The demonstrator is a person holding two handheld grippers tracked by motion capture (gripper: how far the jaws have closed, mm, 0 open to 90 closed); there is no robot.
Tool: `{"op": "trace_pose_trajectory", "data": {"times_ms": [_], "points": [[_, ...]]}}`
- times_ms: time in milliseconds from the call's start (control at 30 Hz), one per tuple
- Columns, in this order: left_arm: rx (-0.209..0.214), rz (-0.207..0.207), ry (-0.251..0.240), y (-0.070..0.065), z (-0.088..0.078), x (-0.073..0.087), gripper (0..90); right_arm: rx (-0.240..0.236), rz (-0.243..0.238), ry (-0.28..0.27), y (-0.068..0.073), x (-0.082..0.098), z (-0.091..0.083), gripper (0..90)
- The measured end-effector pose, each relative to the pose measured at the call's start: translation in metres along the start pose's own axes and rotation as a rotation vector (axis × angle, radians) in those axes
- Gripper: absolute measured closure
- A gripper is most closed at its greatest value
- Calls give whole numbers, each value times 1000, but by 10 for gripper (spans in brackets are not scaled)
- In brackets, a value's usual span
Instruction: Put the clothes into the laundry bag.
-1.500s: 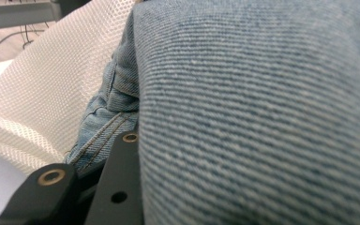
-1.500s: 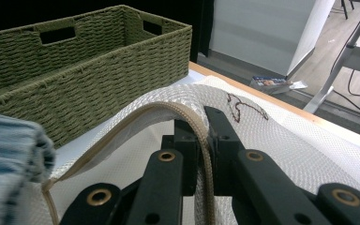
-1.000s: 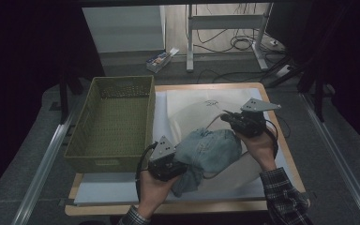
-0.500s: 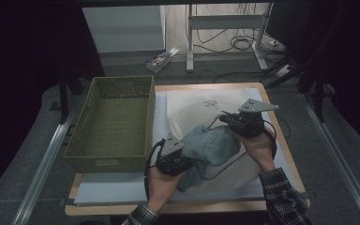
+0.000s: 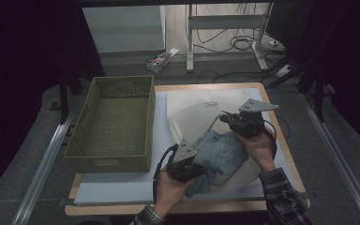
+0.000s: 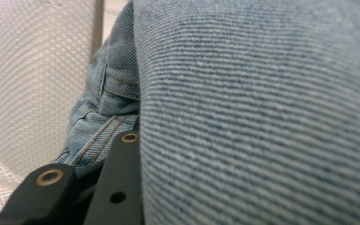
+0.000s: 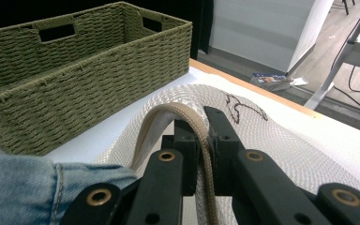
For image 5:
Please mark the aluminium rail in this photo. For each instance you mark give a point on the aluminium rail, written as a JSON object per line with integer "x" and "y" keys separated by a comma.
{"x": 40, "y": 175}
{"x": 340, "y": 162}

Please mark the white metal desk frame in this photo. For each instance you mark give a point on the white metal desk frame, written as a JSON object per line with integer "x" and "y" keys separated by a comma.
{"x": 225, "y": 22}

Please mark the white cabinet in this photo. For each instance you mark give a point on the white cabinet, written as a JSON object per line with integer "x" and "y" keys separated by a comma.
{"x": 125, "y": 28}

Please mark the black stand legs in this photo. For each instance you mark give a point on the black stand legs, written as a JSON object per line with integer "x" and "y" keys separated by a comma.
{"x": 64, "y": 97}
{"x": 318, "y": 100}

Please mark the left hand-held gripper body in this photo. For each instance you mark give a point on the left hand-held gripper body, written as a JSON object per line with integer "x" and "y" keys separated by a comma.
{"x": 184, "y": 162}

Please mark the wooden table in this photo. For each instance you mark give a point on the wooden table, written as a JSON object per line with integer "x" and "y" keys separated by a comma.
{"x": 181, "y": 208}

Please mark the light blue denim jeans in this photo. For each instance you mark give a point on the light blue denim jeans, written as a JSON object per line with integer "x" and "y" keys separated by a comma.
{"x": 222, "y": 156}

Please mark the green woven basket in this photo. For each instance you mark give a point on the green woven basket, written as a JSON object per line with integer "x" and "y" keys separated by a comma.
{"x": 115, "y": 131}

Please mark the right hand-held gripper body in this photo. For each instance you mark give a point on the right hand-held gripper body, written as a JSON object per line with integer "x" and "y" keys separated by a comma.
{"x": 247, "y": 123}

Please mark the white cloth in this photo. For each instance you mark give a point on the white cloth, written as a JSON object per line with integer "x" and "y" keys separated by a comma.
{"x": 193, "y": 118}

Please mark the person's left hand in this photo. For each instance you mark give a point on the person's left hand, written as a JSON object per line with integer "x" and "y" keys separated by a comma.
{"x": 170, "y": 193}

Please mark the white power strip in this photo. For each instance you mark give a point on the white power strip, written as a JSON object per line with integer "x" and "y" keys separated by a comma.
{"x": 283, "y": 71}

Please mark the person's right hand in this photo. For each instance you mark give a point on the person's right hand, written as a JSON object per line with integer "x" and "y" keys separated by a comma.
{"x": 259, "y": 150}

